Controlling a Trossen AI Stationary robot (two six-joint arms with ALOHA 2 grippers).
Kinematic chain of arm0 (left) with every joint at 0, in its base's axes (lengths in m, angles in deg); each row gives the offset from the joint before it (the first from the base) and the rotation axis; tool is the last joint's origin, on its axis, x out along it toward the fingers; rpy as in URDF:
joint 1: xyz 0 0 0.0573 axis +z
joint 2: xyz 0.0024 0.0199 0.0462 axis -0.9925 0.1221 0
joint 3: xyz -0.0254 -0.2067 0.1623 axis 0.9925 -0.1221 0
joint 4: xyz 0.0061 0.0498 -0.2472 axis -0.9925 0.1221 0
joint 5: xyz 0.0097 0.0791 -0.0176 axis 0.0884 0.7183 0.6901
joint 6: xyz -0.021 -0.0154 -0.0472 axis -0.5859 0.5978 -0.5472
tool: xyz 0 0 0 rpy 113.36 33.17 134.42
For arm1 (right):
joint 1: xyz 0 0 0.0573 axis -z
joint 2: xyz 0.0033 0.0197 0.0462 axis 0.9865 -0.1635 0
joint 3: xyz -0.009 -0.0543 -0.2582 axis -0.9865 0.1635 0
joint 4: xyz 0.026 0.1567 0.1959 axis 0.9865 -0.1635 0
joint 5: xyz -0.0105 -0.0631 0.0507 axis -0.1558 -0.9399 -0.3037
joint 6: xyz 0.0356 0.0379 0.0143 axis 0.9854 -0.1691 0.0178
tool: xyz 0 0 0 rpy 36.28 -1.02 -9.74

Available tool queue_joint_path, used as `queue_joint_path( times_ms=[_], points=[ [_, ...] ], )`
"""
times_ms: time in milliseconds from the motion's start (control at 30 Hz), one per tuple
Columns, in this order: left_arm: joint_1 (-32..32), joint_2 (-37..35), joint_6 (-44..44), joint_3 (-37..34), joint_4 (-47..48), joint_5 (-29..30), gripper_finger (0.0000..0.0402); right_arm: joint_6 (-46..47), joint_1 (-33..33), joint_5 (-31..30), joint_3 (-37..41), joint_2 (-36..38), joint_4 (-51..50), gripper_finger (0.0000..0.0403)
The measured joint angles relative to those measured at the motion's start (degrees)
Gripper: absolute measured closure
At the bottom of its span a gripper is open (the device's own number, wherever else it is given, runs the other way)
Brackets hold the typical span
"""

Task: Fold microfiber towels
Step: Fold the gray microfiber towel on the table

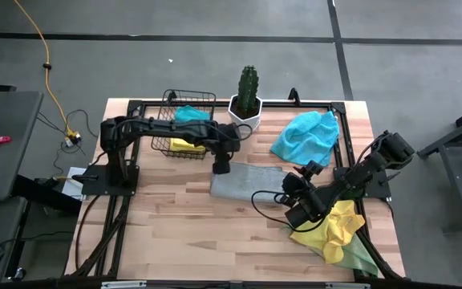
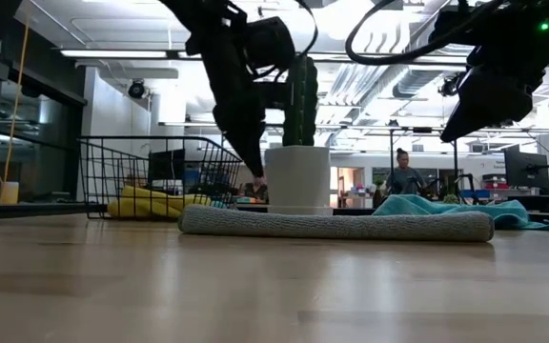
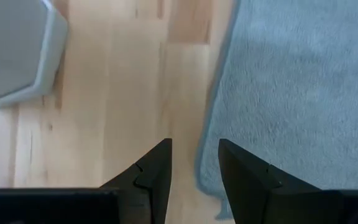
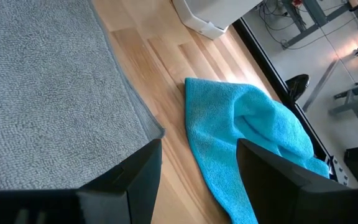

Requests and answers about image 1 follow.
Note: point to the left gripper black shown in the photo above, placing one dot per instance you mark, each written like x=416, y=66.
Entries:
x=225, y=140

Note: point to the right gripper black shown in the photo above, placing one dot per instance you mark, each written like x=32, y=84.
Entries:
x=303, y=192

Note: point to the grey microfiber towel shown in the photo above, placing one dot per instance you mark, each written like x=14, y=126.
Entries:
x=247, y=182

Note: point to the yellow microfiber towel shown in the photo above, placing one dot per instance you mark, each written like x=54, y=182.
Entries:
x=187, y=145
x=335, y=233

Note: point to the dark teal microfiber towel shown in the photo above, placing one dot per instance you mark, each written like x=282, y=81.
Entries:
x=191, y=113

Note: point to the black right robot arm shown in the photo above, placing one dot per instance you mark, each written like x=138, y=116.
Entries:
x=391, y=150

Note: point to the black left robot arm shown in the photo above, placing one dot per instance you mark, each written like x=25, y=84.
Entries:
x=167, y=127

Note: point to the light blue microfiber towel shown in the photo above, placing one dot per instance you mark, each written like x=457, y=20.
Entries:
x=307, y=138

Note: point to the light green microfiber towel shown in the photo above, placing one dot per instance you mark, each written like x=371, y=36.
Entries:
x=359, y=261

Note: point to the white hexagonal plant pot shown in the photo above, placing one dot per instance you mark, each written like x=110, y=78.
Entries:
x=247, y=122

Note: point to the green cactus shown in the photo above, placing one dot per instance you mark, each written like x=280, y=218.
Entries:
x=248, y=88

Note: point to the yellow power plug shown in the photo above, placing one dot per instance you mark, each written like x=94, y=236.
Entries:
x=72, y=138

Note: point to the white paper sheet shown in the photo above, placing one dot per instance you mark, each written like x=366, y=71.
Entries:
x=70, y=188

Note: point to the dark metal side stand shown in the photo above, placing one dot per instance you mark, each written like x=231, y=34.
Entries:
x=455, y=160

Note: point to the grey side table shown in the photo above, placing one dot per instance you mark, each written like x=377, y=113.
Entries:
x=6, y=140

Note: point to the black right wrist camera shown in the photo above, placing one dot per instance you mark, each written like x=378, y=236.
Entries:
x=299, y=216

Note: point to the black aluminium table frame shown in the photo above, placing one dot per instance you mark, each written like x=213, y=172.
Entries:
x=315, y=105

